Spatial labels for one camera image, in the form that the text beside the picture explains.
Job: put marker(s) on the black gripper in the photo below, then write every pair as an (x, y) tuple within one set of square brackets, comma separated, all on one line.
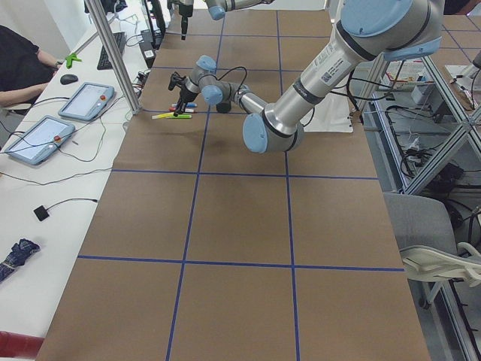
[(183, 94)]

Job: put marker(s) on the blue marker pen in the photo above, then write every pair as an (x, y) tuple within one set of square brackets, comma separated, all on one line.
[(189, 105)]

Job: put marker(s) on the white red-capped marker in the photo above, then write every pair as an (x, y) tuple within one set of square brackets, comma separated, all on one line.
[(188, 110)]

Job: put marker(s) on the yellow marker pen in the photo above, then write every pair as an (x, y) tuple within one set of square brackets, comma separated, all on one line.
[(169, 115)]

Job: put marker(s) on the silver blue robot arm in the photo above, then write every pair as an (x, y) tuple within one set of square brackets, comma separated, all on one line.
[(399, 30), (218, 8)]

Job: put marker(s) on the black mesh pen cup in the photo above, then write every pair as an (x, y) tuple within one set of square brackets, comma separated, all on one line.
[(223, 107)]

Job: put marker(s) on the far teach pendant tablet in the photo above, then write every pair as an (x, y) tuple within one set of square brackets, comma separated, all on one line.
[(87, 102)]

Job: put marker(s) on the teach pendant tablet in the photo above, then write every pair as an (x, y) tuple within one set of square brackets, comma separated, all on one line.
[(41, 141), (87, 102)]

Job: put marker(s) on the black computer mouse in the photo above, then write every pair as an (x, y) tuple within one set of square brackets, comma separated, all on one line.
[(68, 79)]

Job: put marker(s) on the green plastic clamp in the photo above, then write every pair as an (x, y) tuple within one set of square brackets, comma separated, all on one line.
[(70, 59)]

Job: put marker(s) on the brown paper table mat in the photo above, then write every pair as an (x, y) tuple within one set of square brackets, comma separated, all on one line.
[(202, 250)]

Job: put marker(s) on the near teach pendant tablet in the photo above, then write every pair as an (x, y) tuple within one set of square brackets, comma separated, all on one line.
[(41, 141)]

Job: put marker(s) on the person in black shirt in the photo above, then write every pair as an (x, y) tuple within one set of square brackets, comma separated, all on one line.
[(26, 70)]

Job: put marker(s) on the small black pad device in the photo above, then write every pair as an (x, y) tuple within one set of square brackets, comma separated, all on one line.
[(41, 213)]

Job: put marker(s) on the folded dark blue umbrella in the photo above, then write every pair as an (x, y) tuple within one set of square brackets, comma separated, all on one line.
[(17, 257)]

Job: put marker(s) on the grey office chair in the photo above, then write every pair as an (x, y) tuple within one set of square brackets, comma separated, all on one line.
[(427, 246)]

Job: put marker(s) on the silver aluminium frame post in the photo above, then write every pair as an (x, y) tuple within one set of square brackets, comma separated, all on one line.
[(104, 32)]

